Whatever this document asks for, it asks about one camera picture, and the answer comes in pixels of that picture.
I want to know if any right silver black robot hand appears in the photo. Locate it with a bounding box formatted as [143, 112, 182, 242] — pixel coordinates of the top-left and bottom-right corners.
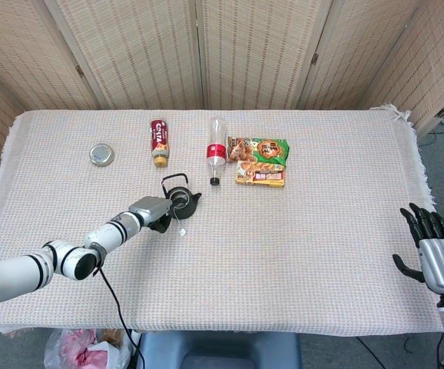
[393, 202, 444, 295]

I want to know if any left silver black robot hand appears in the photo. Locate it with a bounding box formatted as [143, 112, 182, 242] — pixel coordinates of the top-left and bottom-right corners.
[128, 195, 174, 234]

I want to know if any small grey tea bag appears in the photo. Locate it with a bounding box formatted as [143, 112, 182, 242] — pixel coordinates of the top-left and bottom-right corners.
[171, 191, 188, 237]

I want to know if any black teapot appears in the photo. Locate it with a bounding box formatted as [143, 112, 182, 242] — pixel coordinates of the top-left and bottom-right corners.
[161, 173, 203, 221]

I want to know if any green snack bag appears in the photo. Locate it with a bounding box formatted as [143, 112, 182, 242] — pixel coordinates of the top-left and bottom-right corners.
[227, 135, 290, 168]

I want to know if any pink white plastic bag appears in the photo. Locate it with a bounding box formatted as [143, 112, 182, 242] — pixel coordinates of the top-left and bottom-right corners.
[44, 328, 133, 369]

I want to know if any round metal tin lid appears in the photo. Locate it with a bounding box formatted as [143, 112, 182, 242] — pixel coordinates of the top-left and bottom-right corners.
[88, 142, 115, 168]

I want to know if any clear bottle with red label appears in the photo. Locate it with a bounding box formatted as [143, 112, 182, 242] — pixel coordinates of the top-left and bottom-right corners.
[206, 116, 228, 187]

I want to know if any yellow curry box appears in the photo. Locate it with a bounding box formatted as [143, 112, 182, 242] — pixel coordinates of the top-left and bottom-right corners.
[235, 160, 286, 189]

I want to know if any pale woven tablecloth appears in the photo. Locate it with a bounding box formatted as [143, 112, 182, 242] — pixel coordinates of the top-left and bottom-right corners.
[0, 102, 444, 336]

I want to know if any blue grey stool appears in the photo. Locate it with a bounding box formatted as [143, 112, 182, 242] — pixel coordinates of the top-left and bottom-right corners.
[135, 331, 303, 369]

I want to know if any woven folding screen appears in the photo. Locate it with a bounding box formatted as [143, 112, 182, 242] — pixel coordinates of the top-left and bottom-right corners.
[0, 0, 444, 176]

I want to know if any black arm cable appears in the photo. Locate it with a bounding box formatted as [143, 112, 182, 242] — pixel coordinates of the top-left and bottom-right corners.
[93, 264, 146, 369]

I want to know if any black floor cable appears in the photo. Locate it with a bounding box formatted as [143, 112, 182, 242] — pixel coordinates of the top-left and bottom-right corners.
[355, 336, 379, 369]

